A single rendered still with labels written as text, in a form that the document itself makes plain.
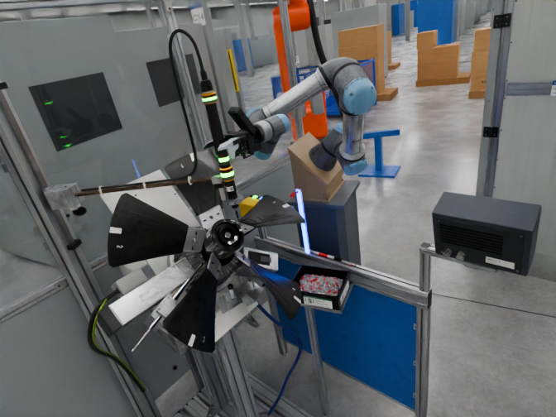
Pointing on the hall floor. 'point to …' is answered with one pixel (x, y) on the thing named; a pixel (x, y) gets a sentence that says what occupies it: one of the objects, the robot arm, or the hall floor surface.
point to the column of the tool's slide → (69, 259)
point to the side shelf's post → (194, 370)
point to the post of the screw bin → (317, 359)
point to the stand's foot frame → (198, 407)
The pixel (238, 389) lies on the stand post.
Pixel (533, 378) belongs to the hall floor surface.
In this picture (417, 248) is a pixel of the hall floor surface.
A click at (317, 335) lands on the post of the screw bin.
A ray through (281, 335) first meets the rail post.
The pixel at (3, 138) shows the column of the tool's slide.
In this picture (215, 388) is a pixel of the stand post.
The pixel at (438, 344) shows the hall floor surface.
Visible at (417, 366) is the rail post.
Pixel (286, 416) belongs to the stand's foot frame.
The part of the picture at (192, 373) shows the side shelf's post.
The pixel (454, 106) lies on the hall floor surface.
